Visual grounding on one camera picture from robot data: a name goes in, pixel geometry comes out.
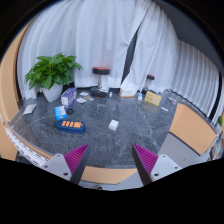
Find purple cardboard box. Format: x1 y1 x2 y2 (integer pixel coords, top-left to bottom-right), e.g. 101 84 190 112
60 87 78 109

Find blue power strip orange sockets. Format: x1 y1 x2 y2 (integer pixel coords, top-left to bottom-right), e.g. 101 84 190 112
55 119 87 135

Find black round stool red rim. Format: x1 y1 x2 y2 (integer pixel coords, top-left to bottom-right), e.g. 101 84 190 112
89 66 112 99
142 73 156 95

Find white and orange box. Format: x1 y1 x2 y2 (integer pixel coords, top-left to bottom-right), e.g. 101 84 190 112
118 87 138 99

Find white charger block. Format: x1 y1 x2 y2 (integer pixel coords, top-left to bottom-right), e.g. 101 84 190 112
108 119 120 132

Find orange wooden panel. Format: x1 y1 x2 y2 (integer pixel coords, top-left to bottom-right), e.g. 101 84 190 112
168 102 218 156

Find green plant in white pot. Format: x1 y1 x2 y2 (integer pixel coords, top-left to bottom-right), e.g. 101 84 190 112
24 52 84 103

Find yellow sign card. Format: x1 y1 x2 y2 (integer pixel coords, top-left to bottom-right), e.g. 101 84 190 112
144 90 163 107

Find white curtain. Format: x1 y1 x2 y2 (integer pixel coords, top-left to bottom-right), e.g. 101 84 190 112
120 0 183 94
18 0 153 101

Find blue and white box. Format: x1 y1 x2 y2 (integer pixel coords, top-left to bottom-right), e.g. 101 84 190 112
53 105 68 121

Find white sachet packet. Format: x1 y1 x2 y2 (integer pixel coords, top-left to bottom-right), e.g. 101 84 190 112
22 103 38 116

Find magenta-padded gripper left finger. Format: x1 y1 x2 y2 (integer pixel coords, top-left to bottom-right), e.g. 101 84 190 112
40 143 92 185

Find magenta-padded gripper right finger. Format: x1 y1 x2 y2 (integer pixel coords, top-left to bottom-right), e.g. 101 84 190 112
131 143 184 186

